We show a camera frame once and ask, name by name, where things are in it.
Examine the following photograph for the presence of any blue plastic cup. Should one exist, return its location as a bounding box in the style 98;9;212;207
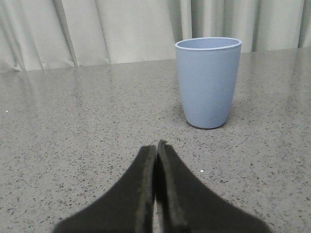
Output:
175;37;242;129

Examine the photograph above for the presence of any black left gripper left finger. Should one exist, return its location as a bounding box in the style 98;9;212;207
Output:
53;146;156;233

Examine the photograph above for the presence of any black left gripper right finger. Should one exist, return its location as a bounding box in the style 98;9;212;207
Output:
156;140;271;233

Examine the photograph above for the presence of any grey curtain backdrop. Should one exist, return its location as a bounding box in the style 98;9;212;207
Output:
0;0;311;72

